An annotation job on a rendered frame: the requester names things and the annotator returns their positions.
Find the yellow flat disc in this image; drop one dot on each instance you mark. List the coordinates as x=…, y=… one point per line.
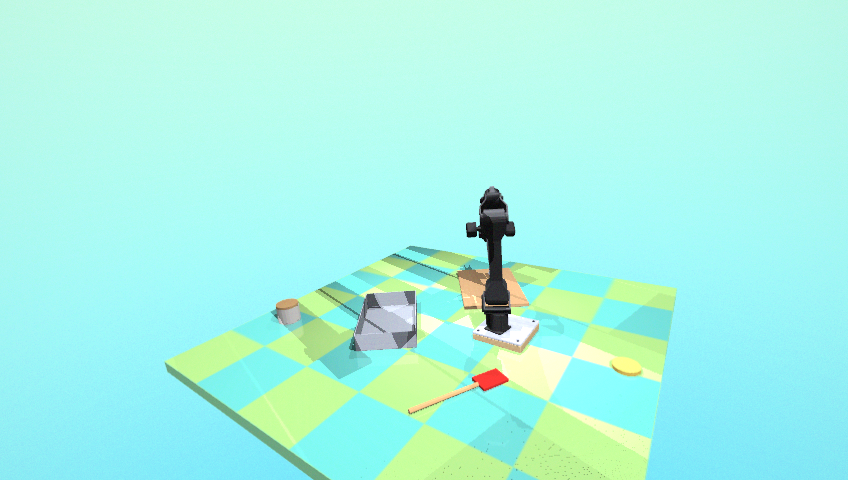
x=624, y=364

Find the grey cylindrical canister with wooden lid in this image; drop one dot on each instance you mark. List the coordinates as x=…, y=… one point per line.
x=288, y=311

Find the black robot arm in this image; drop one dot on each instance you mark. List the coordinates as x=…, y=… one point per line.
x=494, y=217

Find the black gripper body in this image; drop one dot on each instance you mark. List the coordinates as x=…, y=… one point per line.
x=471, y=230

